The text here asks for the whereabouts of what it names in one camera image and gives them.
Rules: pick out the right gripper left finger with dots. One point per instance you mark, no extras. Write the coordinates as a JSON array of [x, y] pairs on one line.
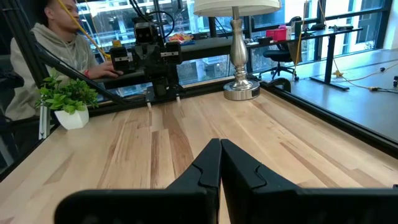
[[208, 168]]

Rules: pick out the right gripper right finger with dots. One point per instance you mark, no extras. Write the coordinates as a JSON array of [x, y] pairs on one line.
[[239, 168]]

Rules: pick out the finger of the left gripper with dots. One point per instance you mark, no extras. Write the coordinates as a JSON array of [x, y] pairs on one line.
[[162, 60], [150, 60]]

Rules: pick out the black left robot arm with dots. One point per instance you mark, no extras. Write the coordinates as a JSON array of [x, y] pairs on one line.
[[161, 87]]

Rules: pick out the black office chair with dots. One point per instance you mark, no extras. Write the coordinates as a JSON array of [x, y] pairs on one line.
[[278, 56]]

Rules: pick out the colourful snack bag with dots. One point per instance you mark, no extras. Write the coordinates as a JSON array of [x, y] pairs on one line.
[[181, 38]]

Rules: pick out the green potted plant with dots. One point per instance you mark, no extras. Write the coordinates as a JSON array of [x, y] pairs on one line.
[[68, 96]]

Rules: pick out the person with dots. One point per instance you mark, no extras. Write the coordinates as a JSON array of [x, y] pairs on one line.
[[46, 53]]

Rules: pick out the white shade silver table lamp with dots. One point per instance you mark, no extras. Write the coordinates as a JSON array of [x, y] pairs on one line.
[[237, 46]]

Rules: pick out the pink box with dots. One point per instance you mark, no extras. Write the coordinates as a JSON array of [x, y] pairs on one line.
[[276, 35]]

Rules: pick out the black standing desk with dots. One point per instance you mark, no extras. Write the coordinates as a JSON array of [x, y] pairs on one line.
[[329, 32]]

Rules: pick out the large glass window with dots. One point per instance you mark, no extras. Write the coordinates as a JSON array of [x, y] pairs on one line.
[[368, 31]]

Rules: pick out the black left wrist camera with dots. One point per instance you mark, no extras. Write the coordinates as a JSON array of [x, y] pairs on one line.
[[144, 32]]

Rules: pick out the black loop bracket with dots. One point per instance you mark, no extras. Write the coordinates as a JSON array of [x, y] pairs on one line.
[[276, 81]]

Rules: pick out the silver aluminium bracket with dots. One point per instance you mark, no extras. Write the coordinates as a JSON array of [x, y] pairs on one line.
[[44, 121]]

